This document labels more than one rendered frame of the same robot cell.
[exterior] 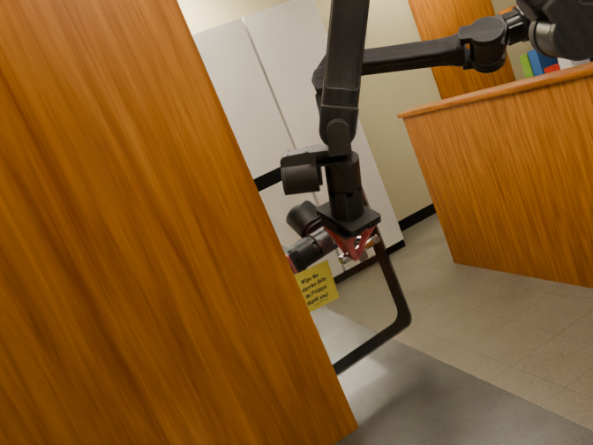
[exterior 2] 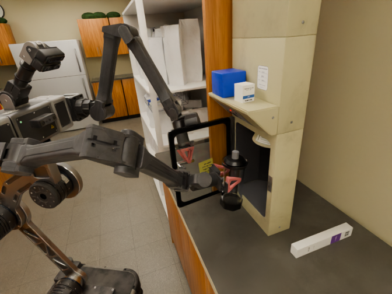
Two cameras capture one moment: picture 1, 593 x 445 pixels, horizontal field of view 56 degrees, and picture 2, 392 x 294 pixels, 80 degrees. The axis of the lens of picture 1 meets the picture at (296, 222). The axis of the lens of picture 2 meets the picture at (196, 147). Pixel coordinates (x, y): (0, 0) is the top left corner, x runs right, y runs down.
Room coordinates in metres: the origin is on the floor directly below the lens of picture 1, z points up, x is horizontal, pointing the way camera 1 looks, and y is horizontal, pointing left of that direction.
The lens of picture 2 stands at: (1.93, -0.02, 1.74)
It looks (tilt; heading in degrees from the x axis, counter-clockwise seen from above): 26 degrees down; 181
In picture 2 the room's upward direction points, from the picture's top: 4 degrees counter-clockwise
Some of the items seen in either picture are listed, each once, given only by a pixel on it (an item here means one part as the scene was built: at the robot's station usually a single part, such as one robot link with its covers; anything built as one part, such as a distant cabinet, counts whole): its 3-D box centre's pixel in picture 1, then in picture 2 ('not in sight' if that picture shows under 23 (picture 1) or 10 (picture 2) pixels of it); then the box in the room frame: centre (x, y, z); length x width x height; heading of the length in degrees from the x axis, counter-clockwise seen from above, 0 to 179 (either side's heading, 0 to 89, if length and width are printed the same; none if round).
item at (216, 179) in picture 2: not in sight; (210, 179); (1.12, 0.02, 1.19); 0.10 x 0.07 x 0.07; 22
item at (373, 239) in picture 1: (355, 247); not in sight; (0.98, -0.08, 1.20); 0.10 x 0.05 x 0.03; 115
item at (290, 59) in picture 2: not in sight; (276, 134); (1.01, 0.32, 1.33); 0.32 x 0.25 x 0.77; 19
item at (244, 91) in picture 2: not in sight; (244, 92); (1.11, 0.16, 1.54); 0.05 x 0.05 x 0.06; 25
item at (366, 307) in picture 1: (318, 269); (203, 163); (0.98, 0.00, 1.19); 0.30 x 0.01 x 0.40; 115
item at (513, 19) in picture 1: (522, 23); not in sight; (1.29, -0.65, 1.45); 0.09 x 0.08 x 0.12; 169
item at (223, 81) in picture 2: not in sight; (228, 82); (0.99, 0.12, 1.56); 0.10 x 0.10 x 0.09; 19
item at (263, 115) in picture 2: not in sight; (238, 111); (1.07, 0.14, 1.46); 0.32 x 0.11 x 0.10; 19
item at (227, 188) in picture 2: not in sight; (229, 180); (1.12, 0.10, 1.18); 0.09 x 0.07 x 0.07; 112
